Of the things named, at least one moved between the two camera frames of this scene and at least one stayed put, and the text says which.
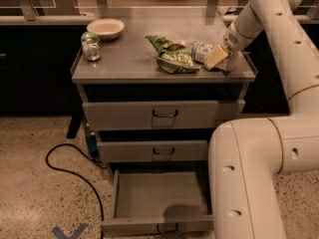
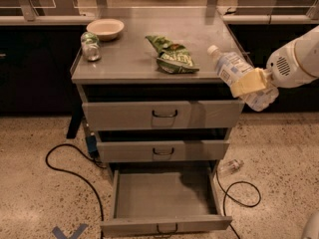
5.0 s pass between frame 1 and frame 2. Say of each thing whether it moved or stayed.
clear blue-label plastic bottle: moved
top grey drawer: stayed
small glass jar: stayed
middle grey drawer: stayed
